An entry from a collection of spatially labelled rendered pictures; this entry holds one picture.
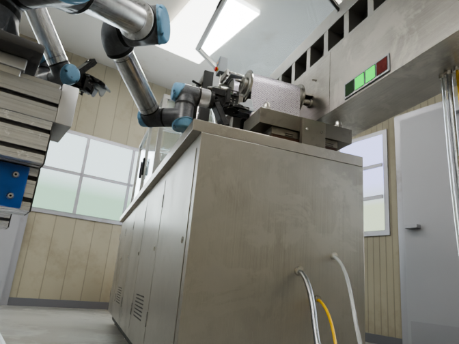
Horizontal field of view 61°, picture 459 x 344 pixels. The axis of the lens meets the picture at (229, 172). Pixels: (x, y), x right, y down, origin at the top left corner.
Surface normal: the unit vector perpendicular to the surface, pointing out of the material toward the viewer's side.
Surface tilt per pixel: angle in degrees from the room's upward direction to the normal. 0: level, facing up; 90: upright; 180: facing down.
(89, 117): 90
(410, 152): 90
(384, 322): 90
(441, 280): 90
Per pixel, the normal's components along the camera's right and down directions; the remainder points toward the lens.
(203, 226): 0.35, -0.23
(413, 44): -0.93, -0.18
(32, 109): 0.56, -0.18
